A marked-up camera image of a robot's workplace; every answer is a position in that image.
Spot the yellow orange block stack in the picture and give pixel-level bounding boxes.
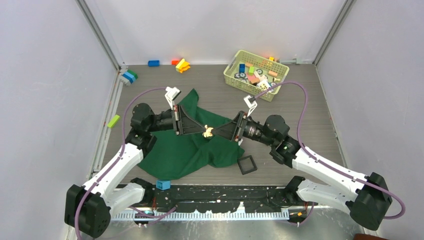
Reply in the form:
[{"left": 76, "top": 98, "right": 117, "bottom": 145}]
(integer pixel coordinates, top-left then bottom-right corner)
[{"left": 175, "top": 58, "right": 191, "bottom": 73}]

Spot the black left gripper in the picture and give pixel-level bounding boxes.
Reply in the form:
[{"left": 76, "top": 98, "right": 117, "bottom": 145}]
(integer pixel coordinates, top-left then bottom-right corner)
[{"left": 147, "top": 105, "right": 206, "bottom": 136}]

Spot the blue green block stack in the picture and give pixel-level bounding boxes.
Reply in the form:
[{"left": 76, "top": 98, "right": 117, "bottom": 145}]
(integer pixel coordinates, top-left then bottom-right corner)
[{"left": 120, "top": 70, "right": 139, "bottom": 86}]

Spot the green garment cloth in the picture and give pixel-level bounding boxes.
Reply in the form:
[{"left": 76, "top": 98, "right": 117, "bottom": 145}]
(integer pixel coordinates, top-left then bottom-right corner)
[{"left": 137, "top": 88, "right": 246, "bottom": 181}]

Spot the blue block in basket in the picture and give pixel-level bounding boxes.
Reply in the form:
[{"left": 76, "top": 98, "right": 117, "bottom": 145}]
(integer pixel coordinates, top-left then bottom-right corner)
[{"left": 239, "top": 63, "right": 246, "bottom": 74}]

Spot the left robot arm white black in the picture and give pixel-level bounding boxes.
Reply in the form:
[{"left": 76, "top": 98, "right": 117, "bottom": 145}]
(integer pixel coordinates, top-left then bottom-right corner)
[{"left": 64, "top": 103, "right": 208, "bottom": 240}]

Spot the pale green plastic basket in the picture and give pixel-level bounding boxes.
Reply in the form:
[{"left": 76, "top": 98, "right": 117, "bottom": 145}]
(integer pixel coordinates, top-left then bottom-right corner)
[{"left": 223, "top": 50, "right": 290, "bottom": 96}]

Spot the gold brooch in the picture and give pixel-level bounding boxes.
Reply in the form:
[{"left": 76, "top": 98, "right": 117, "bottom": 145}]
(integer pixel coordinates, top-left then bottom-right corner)
[{"left": 202, "top": 125, "right": 214, "bottom": 138}]

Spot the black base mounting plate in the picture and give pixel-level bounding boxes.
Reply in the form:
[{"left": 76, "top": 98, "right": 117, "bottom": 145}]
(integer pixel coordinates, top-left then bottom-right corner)
[{"left": 133, "top": 185, "right": 312, "bottom": 214}]

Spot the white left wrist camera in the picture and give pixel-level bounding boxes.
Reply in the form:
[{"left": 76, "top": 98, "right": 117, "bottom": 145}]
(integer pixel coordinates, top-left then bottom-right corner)
[{"left": 164, "top": 86, "right": 181, "bottom": 109}]

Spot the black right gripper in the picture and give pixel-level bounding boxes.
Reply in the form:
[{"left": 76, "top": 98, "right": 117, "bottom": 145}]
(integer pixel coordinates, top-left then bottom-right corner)
[{"left": 211, "top": 111, "right": 277, "bottom": 147}]

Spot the white perforated block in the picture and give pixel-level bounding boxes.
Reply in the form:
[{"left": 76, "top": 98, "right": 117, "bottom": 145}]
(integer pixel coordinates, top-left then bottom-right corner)
[{"left": 256, "top": 79, "right": 272, "bottom": 92}]

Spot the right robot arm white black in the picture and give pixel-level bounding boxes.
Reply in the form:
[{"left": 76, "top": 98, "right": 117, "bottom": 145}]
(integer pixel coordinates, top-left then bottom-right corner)
[{"left": 203, "top": 111, "right": 393, "bottom": 231}]

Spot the blue brick block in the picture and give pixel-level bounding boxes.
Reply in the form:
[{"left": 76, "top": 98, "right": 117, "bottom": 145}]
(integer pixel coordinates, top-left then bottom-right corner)
[{"left": 147, "top": 60, "right": 161, "bottom": 67}]

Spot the lime green block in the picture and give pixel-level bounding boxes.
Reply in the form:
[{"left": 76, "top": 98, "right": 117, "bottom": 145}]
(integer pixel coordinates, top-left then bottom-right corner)
[{"left": 106, "top": 114, "right": 121, "bottom": 128}]

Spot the light blue cube block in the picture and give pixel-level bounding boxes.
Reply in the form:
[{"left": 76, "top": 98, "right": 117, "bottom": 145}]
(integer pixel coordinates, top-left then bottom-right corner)
[{"left": 156, "top": 180, "right": 171, "bottom": 191}]

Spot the black square frame box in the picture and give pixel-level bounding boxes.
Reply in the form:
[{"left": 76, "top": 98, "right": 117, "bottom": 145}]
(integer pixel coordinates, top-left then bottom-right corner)
[{"left": 237, "top": 155, "right": 258, "bottom": 175}]

